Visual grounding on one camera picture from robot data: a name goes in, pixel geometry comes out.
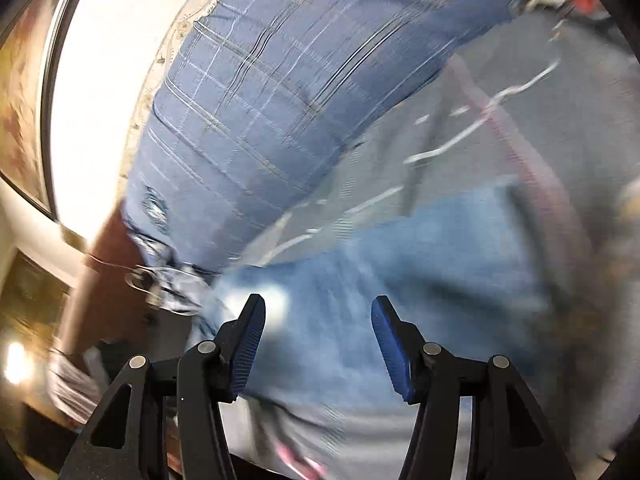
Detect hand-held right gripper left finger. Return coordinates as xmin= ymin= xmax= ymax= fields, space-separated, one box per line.
xmin=60 ymin=293 xmax=266 ymax=480

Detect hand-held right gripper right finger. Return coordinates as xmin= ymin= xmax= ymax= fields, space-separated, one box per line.
xmin=371 ymin=295 xmax=576 ymax=480

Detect blue jeans pants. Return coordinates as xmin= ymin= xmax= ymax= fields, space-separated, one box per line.
xmin=125 ymin=180 xmax=566 ymax=411

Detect blue plaid bed sheet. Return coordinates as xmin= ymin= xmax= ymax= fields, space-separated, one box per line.
xmin=120 ymin=0 xmax=521 ymax=281

